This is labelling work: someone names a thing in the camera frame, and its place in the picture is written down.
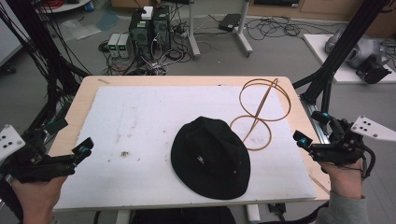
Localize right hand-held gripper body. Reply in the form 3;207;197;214
309;115;396;167

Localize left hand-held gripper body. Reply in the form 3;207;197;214
0;124;78;185

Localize wooden ring hat stand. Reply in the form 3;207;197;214
229;77;292;152

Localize black bucket hat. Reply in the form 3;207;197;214
170;116;252;201

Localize person's left hand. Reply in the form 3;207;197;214
11;175;68;224

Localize person's right hand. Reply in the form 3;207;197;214
319;158;366;201

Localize white table mat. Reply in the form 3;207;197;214
54;85;318;212

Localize white floor platform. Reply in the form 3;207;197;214
303;33;396;85

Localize black device on platform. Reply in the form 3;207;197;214
355;55;393;85

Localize black plug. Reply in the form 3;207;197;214
267;203;288;215

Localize white table leg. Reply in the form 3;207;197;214
245;203;262;224
115;210;133;224

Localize grey rounded device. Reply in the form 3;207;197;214
324;28;390;70

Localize clear plastic sheet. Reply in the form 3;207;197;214
58;18;103;42

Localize grey power supply unit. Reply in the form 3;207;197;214
106;33;121;58
117;33;133;59

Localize white desk legs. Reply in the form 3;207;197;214
186;0;255;61

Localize blue-grey sheet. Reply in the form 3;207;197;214
95;9;121;33

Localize person's dark clothing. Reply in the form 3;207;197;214
130;205;238;224

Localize round white table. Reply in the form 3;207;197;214
35;0;92;14

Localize black computer tower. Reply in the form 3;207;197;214
128;5;173;61

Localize flat black box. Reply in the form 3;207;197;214
218;13;243;33

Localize small white box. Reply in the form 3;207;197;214
141;6;154;21

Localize aluminium rail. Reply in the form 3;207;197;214
299;95;332;146

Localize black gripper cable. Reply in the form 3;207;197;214
360;144;376;181

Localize black strap cable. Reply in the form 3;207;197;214
0;177;24;224

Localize black cable under table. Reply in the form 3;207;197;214
257;201;331;224

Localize black frame stand with cables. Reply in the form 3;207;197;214
0;0;92;138

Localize tangle of black floor cables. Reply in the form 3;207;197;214
244;14;316;42

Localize tangle of cables by computer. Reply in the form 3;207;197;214
98;18;194;77

